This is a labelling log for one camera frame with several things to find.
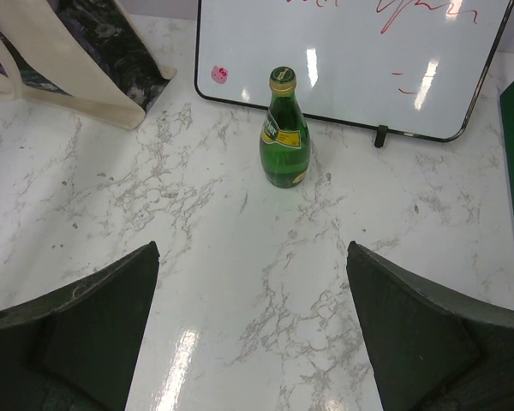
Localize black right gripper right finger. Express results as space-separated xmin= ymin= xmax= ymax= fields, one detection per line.
xmin=346 ymin=241 xmax=514 ymax=410

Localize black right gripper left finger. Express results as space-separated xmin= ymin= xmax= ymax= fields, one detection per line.
xmin=0 ymin=242 xmax=159 ymax=410

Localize green Perrier bottle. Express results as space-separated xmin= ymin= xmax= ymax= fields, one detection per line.
xmin=260 ymin=66 xmax=311 ymax=188

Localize beige canvas tote bag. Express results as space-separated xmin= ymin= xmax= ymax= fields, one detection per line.
xmin=0 ymin=1 xmax=176 ymax=130

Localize small whiteboard black frame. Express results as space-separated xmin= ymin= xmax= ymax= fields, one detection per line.
xmin=194 ymin=0 xmax=514 ymax=142

